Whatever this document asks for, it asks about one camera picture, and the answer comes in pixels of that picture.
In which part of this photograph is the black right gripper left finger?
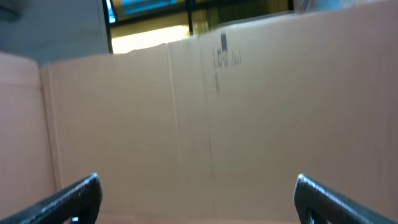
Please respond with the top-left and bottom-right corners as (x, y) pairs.
(1, 173), (103, 224)

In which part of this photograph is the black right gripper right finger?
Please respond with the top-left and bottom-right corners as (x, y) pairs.
(294, 174), (395, 224)

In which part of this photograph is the brown cardboard barrier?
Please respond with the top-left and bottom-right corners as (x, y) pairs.
(1, 1), (397, 223)

